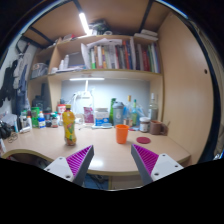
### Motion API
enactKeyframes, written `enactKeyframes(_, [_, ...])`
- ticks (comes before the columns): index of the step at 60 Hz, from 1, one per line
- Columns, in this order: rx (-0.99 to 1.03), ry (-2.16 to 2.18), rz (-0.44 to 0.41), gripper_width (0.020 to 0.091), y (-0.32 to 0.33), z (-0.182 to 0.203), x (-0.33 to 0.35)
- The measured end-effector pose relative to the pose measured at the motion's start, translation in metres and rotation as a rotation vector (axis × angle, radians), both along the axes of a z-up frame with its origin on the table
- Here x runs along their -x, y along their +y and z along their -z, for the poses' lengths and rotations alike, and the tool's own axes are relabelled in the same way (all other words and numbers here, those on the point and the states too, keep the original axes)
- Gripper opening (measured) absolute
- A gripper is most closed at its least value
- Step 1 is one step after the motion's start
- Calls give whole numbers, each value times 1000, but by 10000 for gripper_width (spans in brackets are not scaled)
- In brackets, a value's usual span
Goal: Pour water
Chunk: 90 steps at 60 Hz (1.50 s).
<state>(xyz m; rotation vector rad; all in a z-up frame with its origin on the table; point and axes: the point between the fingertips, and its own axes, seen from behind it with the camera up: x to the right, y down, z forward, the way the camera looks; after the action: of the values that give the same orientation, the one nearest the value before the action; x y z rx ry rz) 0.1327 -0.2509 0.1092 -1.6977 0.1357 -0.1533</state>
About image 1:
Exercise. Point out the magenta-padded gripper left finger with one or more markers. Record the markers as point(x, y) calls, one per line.
point(58, 166)

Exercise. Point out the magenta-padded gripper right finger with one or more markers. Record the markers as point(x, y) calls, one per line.
point(166, 165)

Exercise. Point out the yellow-labelled drink bottle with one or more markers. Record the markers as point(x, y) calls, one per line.
point(69, 126)

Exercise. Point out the flat round red coaster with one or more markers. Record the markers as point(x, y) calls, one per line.
point(143, 140)

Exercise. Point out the brown ceramic mug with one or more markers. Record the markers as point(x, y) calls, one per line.
point(155, 127)

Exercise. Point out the dark jar with white lid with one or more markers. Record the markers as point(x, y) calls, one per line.
point(144, 125)

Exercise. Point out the white bottle with blue label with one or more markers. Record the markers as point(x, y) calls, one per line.
point(41, 122)

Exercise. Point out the orange plastic cup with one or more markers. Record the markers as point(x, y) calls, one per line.
point(122, 134)

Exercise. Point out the tall clear glass bottle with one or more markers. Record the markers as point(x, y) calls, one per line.
point(153, 111)

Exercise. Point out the green box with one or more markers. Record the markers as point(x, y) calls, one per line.
point(35, 116)

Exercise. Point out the red and white container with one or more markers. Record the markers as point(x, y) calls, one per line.
point(61, 109)

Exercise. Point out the pale blue hair brush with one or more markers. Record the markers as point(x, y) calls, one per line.
point(101, 126)

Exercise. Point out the slim green bottle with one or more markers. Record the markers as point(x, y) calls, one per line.
point(134, 115)

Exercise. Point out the pink pouch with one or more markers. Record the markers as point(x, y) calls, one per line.
point(88, 115)

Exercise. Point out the clear bottle with yellow cap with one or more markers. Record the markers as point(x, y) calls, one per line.
point(128, 113)

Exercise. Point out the blue and white carton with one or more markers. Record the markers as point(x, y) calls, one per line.
point(102, 117)

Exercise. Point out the grey shaker bottle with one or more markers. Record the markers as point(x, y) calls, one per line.
point(118, 115)

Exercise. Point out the dark green bottle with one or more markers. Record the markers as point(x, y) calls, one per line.
point(112, 111)

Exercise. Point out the hanging dark clothes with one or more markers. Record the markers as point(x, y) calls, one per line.
point(13, 80)

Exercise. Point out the wooden shelf unit with books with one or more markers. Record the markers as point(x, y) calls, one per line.
point(106, 74)

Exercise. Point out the ceiling light bar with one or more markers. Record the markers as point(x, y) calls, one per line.
point(84, 23)

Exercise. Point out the white wall socket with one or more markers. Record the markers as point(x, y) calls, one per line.
point(84, 95)

